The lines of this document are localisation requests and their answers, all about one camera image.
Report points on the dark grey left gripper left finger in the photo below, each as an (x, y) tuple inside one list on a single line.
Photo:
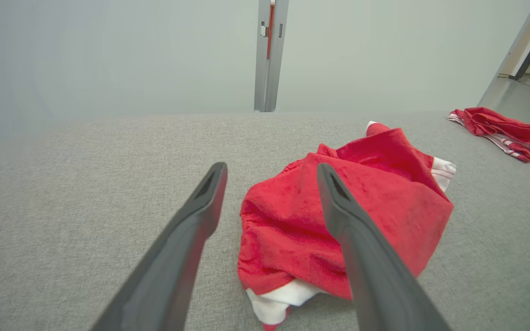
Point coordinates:
[(168, 276)]

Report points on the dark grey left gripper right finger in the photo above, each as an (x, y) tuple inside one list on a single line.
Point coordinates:
[(375, 285)]

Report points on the red shorts with white panel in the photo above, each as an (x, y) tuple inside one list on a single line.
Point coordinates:
[(288, 230)]

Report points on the red jersey with black number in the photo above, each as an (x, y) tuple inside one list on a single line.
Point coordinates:
[(509, 131)]

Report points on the orange red bar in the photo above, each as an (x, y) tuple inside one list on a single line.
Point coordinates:
[(270, 32)]

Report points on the grey partition post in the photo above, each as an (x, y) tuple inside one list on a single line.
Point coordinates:
[(522, 50), (272, 82)]

